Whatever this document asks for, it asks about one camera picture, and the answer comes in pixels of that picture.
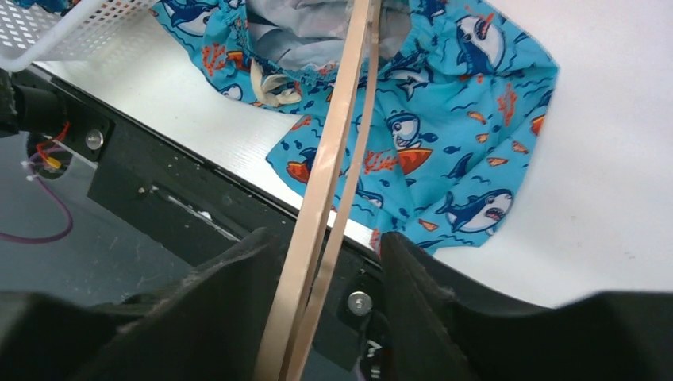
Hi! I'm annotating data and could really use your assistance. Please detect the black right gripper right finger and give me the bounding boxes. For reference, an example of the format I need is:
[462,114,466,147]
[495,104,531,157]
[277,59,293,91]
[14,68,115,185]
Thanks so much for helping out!
[379,233,672,380]

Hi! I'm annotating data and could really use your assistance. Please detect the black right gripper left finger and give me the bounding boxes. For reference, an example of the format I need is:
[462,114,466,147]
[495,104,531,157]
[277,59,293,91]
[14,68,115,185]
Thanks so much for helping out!
[1,228,283,380]

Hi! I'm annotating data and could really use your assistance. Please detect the teal shark print shorts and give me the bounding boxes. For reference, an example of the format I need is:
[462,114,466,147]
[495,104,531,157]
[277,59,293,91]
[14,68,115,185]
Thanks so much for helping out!
[151,1,558,252]

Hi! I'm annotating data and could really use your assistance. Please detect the blue leaf print shorts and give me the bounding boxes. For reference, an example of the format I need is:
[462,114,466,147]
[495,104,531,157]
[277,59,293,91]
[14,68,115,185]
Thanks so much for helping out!
[10,0,79,16]

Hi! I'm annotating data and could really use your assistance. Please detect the white plastic basket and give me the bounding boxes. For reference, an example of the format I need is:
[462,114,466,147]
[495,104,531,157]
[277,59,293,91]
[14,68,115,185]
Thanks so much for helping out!
[1,1,155,72]

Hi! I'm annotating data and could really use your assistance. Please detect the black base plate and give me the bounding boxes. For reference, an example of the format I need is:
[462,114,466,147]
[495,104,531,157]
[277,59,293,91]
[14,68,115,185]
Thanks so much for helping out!
[0,68,401,381]

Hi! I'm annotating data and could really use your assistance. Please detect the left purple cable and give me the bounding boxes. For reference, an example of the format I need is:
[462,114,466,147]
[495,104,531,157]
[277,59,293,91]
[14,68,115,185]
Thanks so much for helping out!
[0,149,75,245]

